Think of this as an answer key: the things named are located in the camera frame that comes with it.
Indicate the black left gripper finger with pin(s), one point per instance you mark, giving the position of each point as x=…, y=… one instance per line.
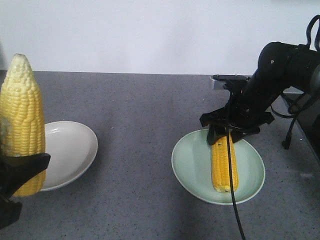
x=17, y=170

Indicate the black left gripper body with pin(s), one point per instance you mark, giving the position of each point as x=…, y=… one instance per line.
x=9, y=211

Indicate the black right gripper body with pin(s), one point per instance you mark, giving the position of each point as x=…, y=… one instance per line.
x=242, y=112

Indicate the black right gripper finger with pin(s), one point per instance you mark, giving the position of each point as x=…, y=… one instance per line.
x=238, y=135
x=214, y=134

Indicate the yellow corn cob black speck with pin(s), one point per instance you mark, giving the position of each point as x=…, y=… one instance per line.
x=220, y=171

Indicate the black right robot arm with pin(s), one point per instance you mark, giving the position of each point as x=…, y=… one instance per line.
x=280, y=66

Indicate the light green round plate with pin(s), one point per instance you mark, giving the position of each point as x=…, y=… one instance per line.
x=191, y=164

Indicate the white round plate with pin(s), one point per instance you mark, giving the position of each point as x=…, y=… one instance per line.
x=73, y=147

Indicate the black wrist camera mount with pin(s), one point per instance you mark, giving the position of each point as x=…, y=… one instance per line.
x=232, y=83

